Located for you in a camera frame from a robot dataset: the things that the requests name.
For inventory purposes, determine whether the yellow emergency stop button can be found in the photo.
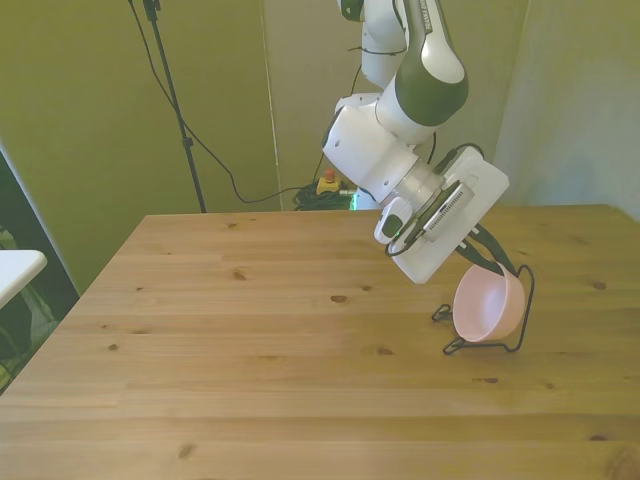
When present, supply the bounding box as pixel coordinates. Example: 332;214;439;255
317;168;344;198

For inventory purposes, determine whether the pink bowl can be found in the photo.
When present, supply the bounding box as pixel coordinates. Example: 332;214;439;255
452;263;527;344

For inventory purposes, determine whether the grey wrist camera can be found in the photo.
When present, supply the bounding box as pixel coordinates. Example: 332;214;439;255
422;180;475;237

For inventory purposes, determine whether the white side table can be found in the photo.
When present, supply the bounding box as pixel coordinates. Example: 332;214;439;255
0;248;49;312

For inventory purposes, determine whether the black cable bundle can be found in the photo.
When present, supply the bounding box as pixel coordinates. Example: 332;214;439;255
291;183;357;212

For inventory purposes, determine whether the black camera stand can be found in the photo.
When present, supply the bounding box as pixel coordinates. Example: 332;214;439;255
141;0;208;214

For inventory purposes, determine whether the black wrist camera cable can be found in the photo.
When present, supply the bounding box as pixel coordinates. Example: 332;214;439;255
383;143;485;258

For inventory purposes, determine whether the black wire dish rack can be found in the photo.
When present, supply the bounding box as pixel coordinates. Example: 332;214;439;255
431;264;536;357

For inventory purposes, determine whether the black stand cable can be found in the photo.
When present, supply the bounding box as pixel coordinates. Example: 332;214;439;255
126;0;306;205

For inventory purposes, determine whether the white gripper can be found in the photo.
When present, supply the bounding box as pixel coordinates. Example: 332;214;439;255
397;148;520;286

